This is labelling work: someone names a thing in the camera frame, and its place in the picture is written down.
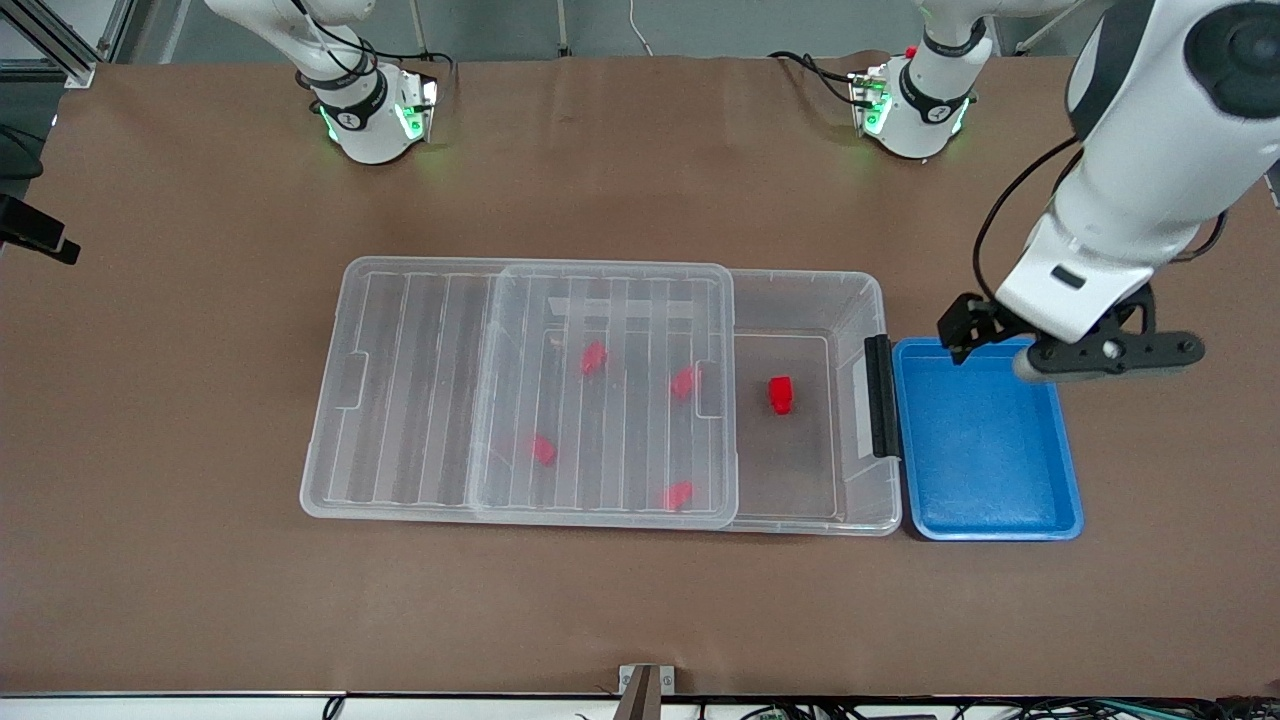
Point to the red block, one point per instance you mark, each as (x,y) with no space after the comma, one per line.
(684,382)
(781,394)
(678,494)
(594,358)
(543,450)

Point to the clear plastic box lid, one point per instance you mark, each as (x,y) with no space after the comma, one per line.
(400,400)

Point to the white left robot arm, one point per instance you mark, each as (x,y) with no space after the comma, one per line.
(1160,130)

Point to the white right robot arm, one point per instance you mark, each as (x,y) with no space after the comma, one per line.
(365,135)

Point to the clear plastic storage box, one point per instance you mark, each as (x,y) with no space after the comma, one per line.
(800,480)

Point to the blue plastic tray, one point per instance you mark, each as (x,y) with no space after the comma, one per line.
(980,460)

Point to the brown vertical bar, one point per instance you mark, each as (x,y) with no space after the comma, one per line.
(640,700)

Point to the aluminium frame profile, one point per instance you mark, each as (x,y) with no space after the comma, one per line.
(60,45)

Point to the grey metal bracket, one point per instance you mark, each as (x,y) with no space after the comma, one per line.
(668,680)

